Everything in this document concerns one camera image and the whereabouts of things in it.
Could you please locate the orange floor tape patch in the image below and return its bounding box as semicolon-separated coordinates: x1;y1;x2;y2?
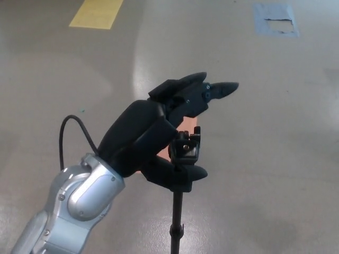
133;116;199;175

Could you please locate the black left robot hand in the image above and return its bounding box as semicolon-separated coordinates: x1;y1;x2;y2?
96;71;240;192

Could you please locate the blue floor tape patch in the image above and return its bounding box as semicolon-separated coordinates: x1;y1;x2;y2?
253;3;300;38

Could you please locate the black phone stand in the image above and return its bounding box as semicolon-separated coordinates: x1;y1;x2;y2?
168;126;202;254

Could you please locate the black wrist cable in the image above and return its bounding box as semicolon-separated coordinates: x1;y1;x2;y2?
59;114;101;170

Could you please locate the yellow floor tape patch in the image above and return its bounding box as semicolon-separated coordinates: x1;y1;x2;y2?
68;0;124;30

